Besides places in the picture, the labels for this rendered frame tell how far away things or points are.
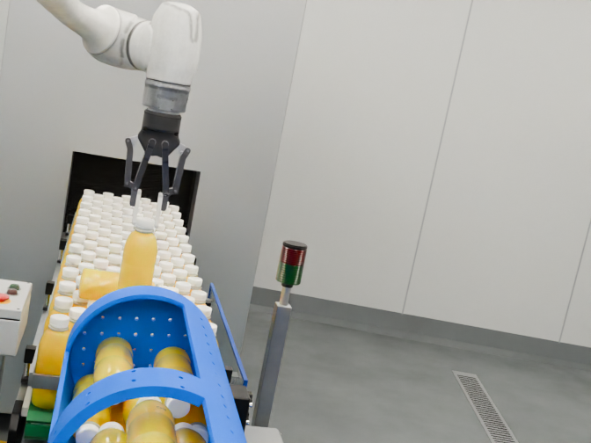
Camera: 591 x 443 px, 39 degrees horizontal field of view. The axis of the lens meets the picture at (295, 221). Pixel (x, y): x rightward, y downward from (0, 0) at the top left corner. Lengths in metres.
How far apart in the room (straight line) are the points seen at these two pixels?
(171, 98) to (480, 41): 4.27
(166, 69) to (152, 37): 0.07
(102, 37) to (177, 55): 0.17
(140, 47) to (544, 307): 4.81
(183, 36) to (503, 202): 4.45
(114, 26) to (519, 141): 4.42
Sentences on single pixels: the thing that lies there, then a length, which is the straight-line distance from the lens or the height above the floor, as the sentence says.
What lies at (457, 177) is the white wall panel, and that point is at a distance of 5.78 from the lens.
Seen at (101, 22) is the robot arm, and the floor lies 1.69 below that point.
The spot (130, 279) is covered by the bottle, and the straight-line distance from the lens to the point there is 1.71.
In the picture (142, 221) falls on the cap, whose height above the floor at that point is 1.32.
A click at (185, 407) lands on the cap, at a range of 1.39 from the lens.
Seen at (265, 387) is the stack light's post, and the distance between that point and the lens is 2.13.
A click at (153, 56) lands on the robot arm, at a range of 1.64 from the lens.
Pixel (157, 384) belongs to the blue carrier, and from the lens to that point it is 1.14.
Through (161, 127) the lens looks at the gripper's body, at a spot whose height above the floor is 1.52.
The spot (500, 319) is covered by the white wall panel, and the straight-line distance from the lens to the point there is 6.07.
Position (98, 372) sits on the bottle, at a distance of 1.46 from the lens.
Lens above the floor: 1.67
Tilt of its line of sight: 10 degrees down
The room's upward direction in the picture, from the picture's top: 11 degrees clockwise
